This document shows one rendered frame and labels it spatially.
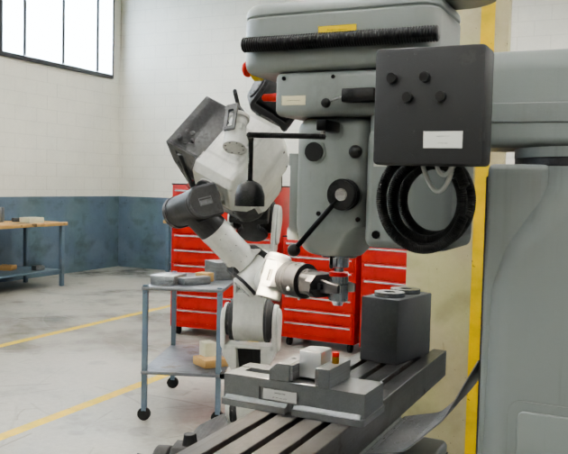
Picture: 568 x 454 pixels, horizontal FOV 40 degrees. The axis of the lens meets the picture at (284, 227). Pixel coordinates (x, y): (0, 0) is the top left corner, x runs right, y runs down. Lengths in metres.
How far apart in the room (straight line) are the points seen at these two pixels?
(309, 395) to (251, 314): 0.88
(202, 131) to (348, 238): 0.73
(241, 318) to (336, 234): 0.89
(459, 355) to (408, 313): 1.34
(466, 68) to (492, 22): 2.18
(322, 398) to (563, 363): 0.51
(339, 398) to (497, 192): 0.55
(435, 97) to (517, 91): 0.29
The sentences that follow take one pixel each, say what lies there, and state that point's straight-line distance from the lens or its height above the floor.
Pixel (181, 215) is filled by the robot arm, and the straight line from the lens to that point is 2.20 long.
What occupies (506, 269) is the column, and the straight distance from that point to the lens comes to 1.57.
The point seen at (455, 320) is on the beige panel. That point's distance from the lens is 3.57.
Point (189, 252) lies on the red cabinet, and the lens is 7.39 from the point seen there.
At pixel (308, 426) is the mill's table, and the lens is 1.67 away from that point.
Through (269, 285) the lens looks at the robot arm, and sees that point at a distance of 1.98.
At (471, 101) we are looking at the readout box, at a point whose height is 1.63.
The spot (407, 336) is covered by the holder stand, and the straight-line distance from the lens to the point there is 2.28.
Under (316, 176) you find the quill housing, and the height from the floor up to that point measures 1.50.
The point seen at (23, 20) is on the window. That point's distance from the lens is 11.86.
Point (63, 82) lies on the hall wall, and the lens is 12.48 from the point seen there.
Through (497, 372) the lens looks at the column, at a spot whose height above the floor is 1.12.
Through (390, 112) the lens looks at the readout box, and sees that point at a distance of 1.42.
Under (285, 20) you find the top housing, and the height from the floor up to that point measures 1.84.
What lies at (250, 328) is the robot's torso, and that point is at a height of 1.00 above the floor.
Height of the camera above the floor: 1.48
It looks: 3 degrees down
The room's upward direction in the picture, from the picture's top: 1 degrees clockwise
